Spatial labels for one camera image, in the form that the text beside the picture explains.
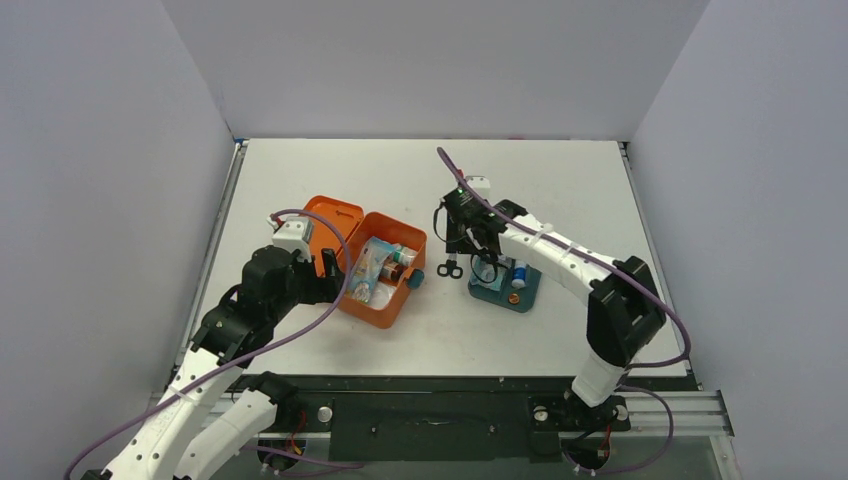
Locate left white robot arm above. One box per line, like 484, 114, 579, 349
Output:
83, 246, 346, 479

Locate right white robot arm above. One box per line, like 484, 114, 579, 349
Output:
440, 187, 666, 427

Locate small teal wipe packet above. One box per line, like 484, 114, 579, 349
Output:
470, 258, 506, 291

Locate white blue tube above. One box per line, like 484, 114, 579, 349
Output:
511, 259, 528, 290

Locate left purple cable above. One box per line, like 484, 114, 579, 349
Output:
62, 209, 352, 480

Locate white gauze packet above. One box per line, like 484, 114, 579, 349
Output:
367, 282, 397, 310

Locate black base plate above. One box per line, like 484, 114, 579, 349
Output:
258, 375, 679, 469

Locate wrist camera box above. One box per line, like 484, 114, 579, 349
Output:
465, 175, 491, 198
269, 216, 314, 262

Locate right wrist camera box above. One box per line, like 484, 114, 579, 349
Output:
465, 175, 491, 198

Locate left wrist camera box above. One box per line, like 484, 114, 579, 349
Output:
269, 216, 314, 262

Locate blue snack packet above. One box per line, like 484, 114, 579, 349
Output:
346, 237, 395, 304

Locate white bottle green label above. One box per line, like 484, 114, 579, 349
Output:
390, 244, 419, 267

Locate teal divided tray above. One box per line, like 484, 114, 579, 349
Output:
467, 255, 542, 313

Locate black scissors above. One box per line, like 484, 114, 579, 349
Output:
436, 252, 464, 279

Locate orange plastic medicine box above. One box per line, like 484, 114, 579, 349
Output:
305, 195, 427, 329

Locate brown bottle orange cap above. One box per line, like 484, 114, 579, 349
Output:
379, 260, 406, 284

